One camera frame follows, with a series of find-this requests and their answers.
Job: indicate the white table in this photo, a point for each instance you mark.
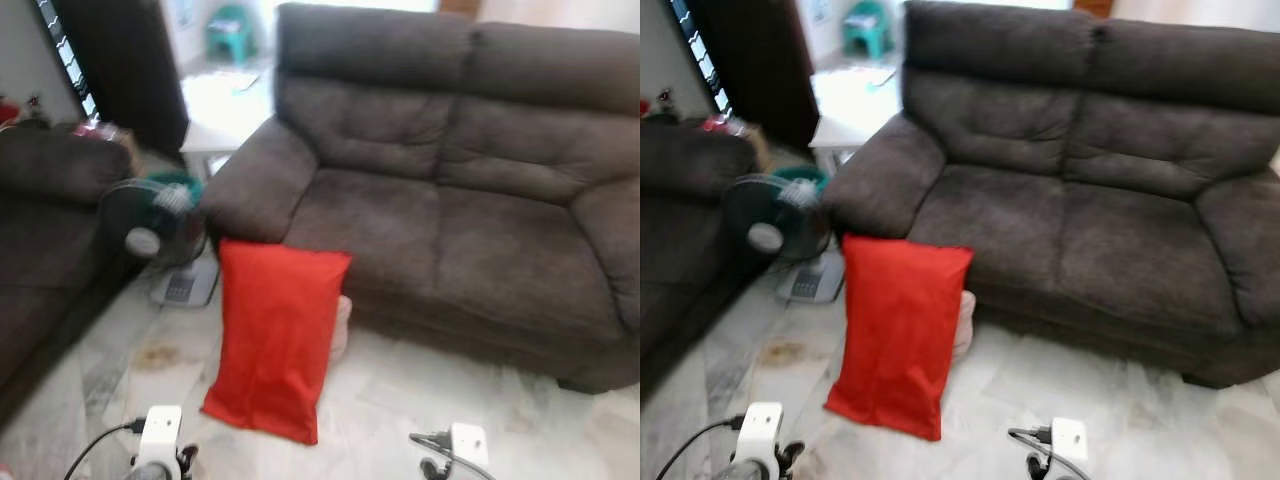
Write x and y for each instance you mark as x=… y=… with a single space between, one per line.
x=222 y=115
x=850 y=110

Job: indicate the red fabric pillow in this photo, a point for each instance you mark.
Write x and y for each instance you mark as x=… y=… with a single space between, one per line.
x=897 y=335
x=272 y=340

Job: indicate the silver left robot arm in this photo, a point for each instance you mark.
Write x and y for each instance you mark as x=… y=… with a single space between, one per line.
x=152 y=473
x=758 y=472

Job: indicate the red shiny packet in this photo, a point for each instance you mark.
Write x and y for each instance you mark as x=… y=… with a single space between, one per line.
x=725 y=125
x=100 y=131

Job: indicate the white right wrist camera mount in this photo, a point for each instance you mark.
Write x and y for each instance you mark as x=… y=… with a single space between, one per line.
x=470 y=443
x=1069 y=438

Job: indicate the teal plastic bucket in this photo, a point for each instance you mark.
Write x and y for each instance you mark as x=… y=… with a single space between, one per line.
x=180 y=181
x=805 y=176

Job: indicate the brown two-seat fabric sofa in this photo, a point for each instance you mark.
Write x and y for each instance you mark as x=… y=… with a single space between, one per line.
x=1080 y=220
x=450 y=230

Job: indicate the dark brown door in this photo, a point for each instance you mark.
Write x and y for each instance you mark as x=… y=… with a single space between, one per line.
x=760 y=65
x=125 y=70

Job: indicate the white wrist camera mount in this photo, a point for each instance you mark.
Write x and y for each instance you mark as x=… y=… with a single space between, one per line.
x=760 y=428
x=470 y=443
x=1069 y=438
x=160 y=432

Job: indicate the teal plastic stool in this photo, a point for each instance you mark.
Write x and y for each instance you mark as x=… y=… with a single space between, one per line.
x=866 y=28
x=230 y=32

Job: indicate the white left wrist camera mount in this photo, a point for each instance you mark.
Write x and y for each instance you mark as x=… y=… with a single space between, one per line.
x=160 y=432
x=760 y=428

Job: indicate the black floor fan grey base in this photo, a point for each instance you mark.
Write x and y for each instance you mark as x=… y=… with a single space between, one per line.
x=145 y=222
x=768 y=215

